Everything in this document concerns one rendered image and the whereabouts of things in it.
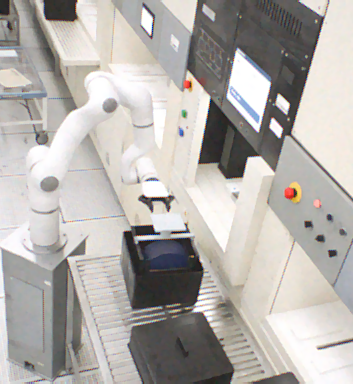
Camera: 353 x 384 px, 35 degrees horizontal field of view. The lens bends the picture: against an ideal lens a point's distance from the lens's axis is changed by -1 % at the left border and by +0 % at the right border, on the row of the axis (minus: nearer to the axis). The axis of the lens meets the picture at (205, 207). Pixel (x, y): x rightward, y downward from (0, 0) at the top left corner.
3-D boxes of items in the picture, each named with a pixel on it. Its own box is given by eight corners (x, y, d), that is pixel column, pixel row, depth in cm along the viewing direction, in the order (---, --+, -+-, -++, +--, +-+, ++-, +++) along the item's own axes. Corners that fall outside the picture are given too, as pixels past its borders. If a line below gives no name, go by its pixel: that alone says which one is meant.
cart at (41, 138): (-27, 95, 489) (-31, 43, 461) (32, 92, 512) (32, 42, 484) (-12, 152, 422) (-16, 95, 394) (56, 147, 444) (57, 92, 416)
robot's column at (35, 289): (5, 359, 278) (-4, 245, 234) (39, 323, 300) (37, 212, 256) (52, 383, 272) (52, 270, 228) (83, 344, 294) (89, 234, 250)
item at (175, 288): (181, 257, 248) (186, 226, 238) (198, 302, 227) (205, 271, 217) (119, 261, 239) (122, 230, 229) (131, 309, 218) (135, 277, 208)
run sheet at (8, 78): (-15, 73, 427) (-15, 71, 426) (14, 68, 441) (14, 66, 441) (5, 89, 411) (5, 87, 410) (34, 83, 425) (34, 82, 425)
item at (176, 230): (180, 261, 244) (190, 203, 225) (192, 295, 229) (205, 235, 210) (124, 265, 236) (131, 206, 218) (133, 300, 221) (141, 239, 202)
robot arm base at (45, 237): (12, 243, 237) (10, 208, 226) (39, 220, 251) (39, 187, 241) (50, 259, 232) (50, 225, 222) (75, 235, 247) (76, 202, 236)
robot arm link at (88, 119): (46, 179, 230) (54, 202, 218) (20, 168, 222) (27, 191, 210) (118, 84, 217) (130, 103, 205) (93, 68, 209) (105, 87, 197)
